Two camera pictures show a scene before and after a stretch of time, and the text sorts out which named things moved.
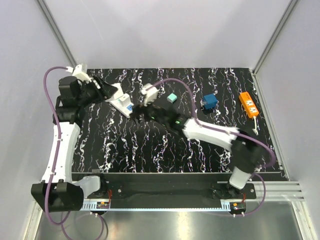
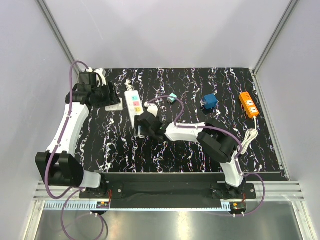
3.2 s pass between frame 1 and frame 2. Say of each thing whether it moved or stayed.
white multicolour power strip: moved
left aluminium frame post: stayed
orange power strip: stayed
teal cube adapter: stayed
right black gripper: moved
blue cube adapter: stayed
